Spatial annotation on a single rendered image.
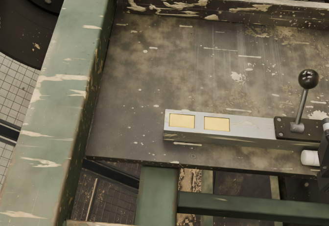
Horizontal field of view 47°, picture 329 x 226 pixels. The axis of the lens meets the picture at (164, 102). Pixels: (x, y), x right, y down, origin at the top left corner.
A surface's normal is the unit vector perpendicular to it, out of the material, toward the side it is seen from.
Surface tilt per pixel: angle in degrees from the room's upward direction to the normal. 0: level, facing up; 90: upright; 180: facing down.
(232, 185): 0
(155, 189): 51
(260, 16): 90
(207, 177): 0
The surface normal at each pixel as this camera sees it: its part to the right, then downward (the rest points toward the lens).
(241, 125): 0.05, -0.57
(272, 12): -0.07, 0.82
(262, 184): -0.74, -0.43
